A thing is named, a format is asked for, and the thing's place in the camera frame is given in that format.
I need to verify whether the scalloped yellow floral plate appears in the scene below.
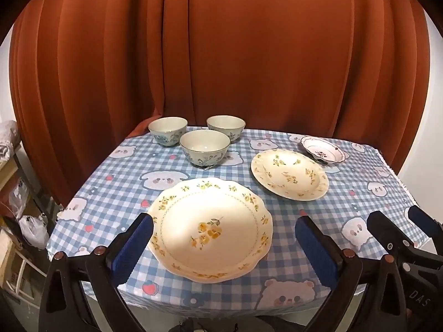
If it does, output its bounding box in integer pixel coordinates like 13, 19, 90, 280
147, 177, 273, 284

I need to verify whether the cluttered storage shelf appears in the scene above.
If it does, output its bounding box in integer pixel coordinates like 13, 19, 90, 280
0, 145, 52, 301

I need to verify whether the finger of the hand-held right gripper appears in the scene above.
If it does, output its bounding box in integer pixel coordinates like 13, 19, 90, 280
406, 206, 443, 250
366, 210, 443, 270

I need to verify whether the blue checked bear tablecloth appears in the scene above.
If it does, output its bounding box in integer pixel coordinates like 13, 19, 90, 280
46, 128, 433, 315

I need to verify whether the small red floral plate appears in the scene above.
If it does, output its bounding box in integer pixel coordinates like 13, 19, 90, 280
300, 136, 346, 163

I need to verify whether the round yellow floral plate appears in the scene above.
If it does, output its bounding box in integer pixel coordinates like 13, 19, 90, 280
251, 149, 329, 202

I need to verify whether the blue floral ceramic bowl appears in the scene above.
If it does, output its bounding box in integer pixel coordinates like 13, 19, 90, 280
207, 115, 246, 142
148, 117, 188, 147
179, 130, 231, 171

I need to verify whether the orange curtain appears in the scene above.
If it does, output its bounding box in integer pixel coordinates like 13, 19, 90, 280
9, 0, 431, 208

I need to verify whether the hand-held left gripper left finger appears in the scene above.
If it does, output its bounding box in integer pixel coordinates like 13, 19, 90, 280
38, 212, 154, 332

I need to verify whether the grey cloth bundle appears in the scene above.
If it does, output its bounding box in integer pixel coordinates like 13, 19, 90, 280
0, 120, 19, 160

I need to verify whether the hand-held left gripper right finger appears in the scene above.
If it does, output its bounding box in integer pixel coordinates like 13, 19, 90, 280
295, 215, 409, 332

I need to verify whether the white plastic bag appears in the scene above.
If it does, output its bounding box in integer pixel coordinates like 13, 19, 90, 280
19, 215, 50, 250

